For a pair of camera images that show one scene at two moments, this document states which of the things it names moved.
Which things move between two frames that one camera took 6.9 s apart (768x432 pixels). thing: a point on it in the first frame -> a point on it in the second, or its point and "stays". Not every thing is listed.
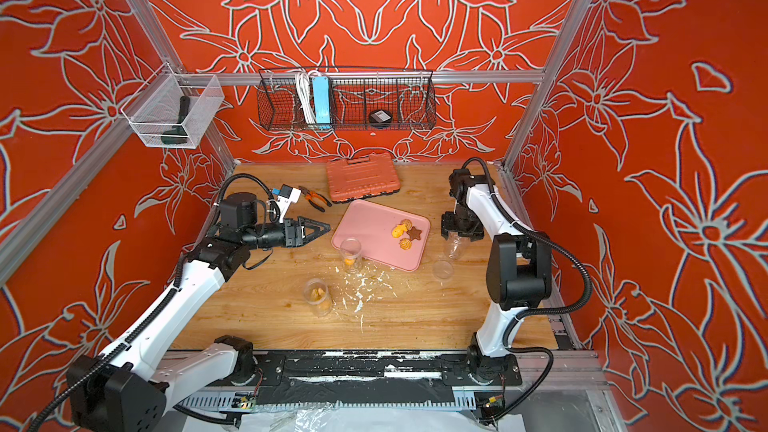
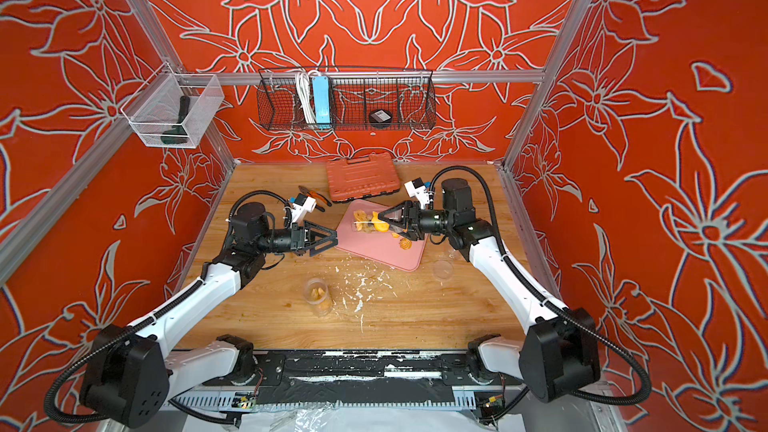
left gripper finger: [317, 233] -> [321, 245]
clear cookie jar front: [317, 295] stays
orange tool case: [356, 180] stays
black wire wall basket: [408, 96] stays
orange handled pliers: [309, 196] stays
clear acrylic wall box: [172, 110] stays
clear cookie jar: [351, 254] -> [368, 222]
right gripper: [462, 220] -> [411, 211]
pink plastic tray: [372, 225] stays
